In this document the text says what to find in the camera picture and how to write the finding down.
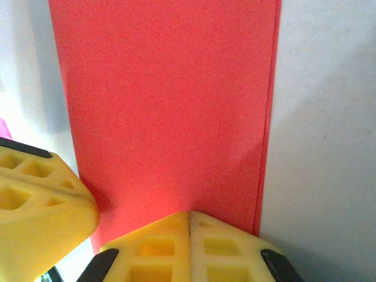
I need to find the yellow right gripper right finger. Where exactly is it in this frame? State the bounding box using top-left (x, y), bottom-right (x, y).
top-left (190, 210), bottom-right (303, 282)

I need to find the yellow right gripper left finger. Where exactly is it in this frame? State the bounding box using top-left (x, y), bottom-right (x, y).
top-left (76, 211), bottom-right (192, 282)

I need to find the red square paper sheet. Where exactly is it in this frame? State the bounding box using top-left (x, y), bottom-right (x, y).
top-left (48, 0), bottom-right (282, 256)

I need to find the small pink item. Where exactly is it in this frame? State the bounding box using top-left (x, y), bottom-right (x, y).
top-left (0, 116), bottom-right (14, 139)

